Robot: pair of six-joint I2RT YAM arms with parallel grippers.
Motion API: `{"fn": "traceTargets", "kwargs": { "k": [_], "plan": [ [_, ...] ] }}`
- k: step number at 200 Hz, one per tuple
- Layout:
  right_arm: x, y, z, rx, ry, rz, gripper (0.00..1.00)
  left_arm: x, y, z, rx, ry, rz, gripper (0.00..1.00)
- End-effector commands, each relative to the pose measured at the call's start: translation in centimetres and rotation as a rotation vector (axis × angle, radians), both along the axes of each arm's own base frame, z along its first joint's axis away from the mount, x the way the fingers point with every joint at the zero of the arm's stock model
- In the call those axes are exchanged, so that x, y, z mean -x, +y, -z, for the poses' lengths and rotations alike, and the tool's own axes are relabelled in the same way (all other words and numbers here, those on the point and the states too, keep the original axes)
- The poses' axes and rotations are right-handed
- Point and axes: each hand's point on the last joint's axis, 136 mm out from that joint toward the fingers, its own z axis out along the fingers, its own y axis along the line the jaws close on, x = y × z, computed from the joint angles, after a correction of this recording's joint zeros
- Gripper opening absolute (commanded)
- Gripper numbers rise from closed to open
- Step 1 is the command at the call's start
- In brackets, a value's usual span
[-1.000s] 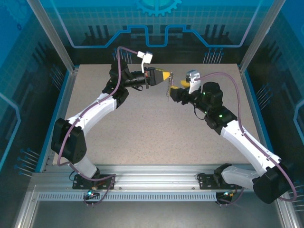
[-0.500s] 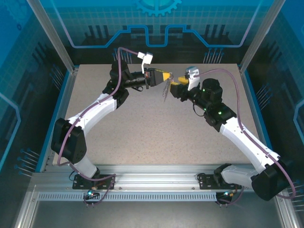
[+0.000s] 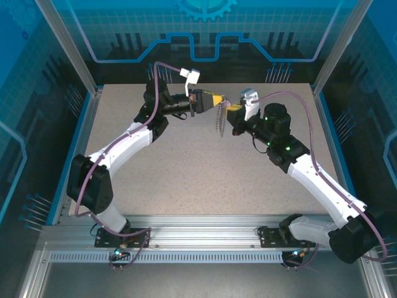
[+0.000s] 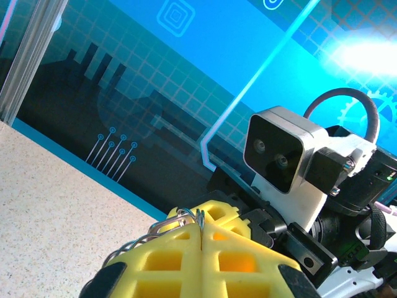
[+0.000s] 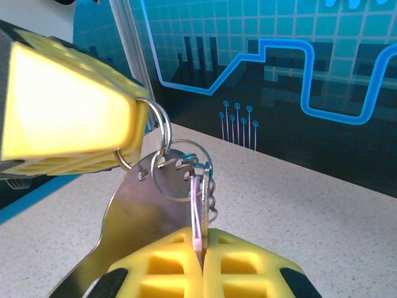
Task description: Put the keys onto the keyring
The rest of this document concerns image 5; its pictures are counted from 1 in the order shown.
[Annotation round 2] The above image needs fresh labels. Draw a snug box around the aluminium frame post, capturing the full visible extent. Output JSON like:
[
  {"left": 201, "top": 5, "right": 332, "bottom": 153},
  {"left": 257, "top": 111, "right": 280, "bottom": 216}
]
[{"left": 107, "top": 0, "right": 156, "bottom": 135}]

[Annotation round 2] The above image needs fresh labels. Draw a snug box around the lilac key tag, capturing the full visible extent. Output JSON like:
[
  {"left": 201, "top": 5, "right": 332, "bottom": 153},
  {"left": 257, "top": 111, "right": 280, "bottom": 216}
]
[{"left": 188, "top": 174, "right": 206, "bottom": 253}]

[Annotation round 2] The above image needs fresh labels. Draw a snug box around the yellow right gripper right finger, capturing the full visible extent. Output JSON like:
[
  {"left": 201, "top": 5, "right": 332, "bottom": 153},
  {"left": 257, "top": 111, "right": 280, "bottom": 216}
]
[{"left": 202, "top": 228, "right": 324, "bottom": 298}]

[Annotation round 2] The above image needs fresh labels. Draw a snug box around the small key with ring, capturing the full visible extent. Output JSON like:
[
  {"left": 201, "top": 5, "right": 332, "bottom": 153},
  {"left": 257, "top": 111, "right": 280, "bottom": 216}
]
[{"left": 151, "top": 139, "right": 215, "bottom": 253}]

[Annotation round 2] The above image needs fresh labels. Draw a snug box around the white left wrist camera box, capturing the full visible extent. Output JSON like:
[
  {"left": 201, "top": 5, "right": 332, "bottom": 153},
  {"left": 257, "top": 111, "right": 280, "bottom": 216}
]
[{"left": 0, "top": 0, "right": 76, "bottom": 43}]

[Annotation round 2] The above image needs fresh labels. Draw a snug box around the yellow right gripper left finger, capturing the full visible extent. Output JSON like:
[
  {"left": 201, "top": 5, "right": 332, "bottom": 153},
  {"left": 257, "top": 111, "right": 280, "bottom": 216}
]
[{"left": 84, "top": 226, "right": 205, "bottom": 298}]

